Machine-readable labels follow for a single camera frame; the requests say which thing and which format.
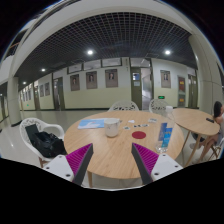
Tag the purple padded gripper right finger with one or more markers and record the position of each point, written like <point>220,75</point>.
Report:
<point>152,166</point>

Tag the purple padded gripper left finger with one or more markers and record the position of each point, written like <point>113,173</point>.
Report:
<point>71,167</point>

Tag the clear plastic water bottle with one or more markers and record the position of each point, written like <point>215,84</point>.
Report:
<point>166,128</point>

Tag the red round coaster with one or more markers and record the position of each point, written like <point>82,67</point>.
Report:
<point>138,135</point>

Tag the small sticker strip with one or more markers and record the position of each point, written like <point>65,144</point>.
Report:
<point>141,125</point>

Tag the black bag on chair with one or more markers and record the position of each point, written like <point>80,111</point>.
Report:
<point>48,144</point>

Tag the blue paper booklet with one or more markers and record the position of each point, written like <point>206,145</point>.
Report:
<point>91,124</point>

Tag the small card on table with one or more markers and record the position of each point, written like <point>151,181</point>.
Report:
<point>126,127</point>

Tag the round wooden table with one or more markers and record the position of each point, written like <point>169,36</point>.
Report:
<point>112,156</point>
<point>194,120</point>

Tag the white ceramic mug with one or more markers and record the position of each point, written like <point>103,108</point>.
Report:
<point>111,126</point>

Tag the white lattice chair right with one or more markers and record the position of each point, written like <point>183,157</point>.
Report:
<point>158,106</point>

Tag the white lattice chair behind table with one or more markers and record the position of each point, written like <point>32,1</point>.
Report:
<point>124,105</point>

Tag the seated person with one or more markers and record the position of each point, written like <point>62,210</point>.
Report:
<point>216,137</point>

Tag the white plastic chair left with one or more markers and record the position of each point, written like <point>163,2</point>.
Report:
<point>41,126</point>

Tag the black phone on table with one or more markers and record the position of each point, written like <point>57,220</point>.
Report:
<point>210,120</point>

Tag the framed portrait far right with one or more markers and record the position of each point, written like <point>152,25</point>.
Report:
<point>165,79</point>

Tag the framed portrait right of centre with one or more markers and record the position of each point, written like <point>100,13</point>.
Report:
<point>111,78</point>

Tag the framed portrait on wall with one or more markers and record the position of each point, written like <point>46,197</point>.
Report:
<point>74,82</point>

